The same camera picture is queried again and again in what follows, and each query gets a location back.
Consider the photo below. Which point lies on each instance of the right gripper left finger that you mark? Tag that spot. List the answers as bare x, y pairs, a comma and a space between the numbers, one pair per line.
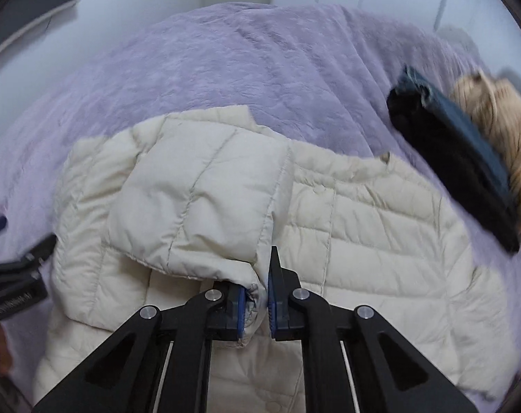
226, 320

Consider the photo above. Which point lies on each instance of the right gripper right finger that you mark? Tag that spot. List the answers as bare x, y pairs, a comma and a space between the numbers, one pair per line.
285, 320

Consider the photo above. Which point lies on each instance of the cream quilted puffer jacket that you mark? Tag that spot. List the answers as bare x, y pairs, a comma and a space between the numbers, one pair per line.
153, 214

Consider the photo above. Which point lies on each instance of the purple embossed bed blanket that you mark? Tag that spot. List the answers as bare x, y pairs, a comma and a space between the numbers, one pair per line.
319, 75

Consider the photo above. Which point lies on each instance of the folded blue jeans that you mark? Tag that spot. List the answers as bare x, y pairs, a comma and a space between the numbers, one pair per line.
462, 133

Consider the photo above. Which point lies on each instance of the folded black garment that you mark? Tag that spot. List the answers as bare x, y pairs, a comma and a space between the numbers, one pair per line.
454, 167

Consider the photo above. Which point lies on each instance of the tan striped knit sweater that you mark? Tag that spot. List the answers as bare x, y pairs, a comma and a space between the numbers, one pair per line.
494, 106

